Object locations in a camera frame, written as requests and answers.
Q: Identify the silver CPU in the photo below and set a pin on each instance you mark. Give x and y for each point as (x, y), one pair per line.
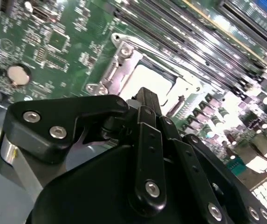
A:
(152, 79)

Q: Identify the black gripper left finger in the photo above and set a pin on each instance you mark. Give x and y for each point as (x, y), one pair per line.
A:
(40, 133)

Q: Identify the metal socket cover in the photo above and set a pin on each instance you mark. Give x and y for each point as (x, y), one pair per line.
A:
(126, 70)

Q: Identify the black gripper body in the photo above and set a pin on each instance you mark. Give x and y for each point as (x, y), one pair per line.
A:
(84, 193)

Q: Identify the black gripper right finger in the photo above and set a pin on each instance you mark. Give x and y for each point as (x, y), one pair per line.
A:
(193, 156)

